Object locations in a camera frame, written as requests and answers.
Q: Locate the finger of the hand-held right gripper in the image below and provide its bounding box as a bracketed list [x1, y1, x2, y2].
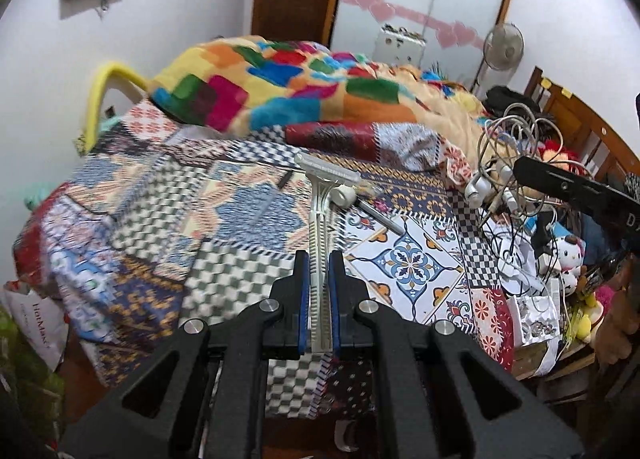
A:
[514, 156, 608, 214]

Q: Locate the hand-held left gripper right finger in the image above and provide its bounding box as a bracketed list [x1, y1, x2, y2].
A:
[327, 251, 586, 459]

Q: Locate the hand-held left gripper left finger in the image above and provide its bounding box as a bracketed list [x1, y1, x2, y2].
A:
[62, 251, 311, 459]

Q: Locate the white disposable razor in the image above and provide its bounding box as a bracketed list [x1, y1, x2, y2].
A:
[294, 153, 362, 355]

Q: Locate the red plush toy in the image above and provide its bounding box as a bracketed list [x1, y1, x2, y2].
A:
[540, 139, 591, 174]

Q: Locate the white cat plush toy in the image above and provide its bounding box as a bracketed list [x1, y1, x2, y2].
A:
[547, 234, 588, 290]

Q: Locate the wooden bed headboard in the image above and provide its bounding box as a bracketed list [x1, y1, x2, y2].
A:
[525, 66, 640, 190]

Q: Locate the grey pen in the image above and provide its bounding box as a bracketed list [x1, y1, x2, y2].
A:
[357, 199, 405, 236]

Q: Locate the black striped bag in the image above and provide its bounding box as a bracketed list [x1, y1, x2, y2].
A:
[485, 85, 538, 114]

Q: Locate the yellow plush toy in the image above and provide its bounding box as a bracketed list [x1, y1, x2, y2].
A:
[570, 289, 606, 342]

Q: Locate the white patterned paper bag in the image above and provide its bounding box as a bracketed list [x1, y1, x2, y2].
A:
[505, 289, 566, 355]

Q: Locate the standing electric fan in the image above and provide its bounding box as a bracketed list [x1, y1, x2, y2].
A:
[472, 23, 525, 94]

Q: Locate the patterned patchwork bed sheet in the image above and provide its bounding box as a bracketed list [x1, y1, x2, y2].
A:
[12, 99, 516, 420]

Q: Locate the red patterned pillow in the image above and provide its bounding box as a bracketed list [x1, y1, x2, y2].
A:
[285, 121, 446, 172]

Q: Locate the white storage box by wardrobe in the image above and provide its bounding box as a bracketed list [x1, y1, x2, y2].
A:
[375, 24, 428, 64]

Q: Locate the colourful patchwork fleece blanket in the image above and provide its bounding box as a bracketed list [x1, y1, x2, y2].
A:
[150, 36, 501, 174]

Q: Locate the white shopping bag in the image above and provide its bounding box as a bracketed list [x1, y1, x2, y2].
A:
[2, 281, 68, 372]

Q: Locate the teal plush toy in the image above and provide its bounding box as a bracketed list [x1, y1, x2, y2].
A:
[22, 191, 53, 214]

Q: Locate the green patterned box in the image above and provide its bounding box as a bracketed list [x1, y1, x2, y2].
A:
[0, 306, 66, 415]

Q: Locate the yellow foam tube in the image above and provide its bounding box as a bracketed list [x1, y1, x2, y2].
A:
[82, 63, 151, 154]

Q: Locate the tangle of white cables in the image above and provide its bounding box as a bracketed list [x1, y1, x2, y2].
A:
[462, 101, 576, 300]

